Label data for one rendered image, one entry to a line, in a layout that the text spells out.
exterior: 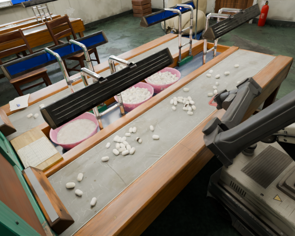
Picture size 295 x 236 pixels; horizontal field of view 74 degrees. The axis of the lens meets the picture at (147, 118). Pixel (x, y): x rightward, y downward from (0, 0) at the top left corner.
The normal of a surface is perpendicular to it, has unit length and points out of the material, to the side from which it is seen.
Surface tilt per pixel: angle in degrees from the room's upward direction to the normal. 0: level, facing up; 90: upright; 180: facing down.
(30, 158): 0
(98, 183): 0
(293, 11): 89
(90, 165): 0
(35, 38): 90
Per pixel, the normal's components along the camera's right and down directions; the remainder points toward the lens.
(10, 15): 0.71, 0.39
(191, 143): -0.10, -0.76
